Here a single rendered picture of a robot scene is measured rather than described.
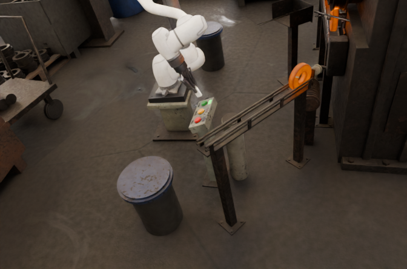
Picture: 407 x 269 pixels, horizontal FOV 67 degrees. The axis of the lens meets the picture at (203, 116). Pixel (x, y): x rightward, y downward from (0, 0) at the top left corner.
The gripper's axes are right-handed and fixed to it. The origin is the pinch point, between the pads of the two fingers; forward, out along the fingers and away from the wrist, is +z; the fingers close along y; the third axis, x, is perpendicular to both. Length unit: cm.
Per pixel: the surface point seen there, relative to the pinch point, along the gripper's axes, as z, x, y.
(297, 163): 84, -30, 10
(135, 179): 15, 36, -46
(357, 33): 12, -86, 27
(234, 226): 72, 3, -43
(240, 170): 62, 0, -9
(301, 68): 12, -57, 10
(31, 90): -30, 186, 49
